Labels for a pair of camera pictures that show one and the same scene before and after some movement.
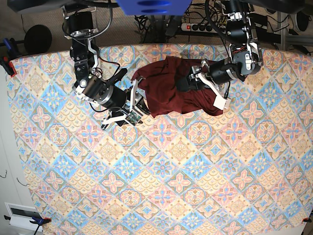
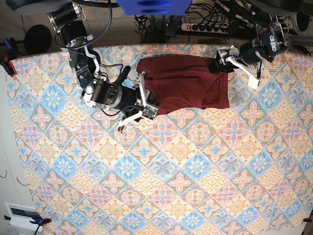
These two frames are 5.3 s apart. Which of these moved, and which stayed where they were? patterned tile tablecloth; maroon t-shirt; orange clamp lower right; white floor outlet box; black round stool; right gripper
Moved: right gripper; maroon t-shirt
Stayed: white floor outlet box; orange clamp lower right; patterned tile tablecloth; black round stool
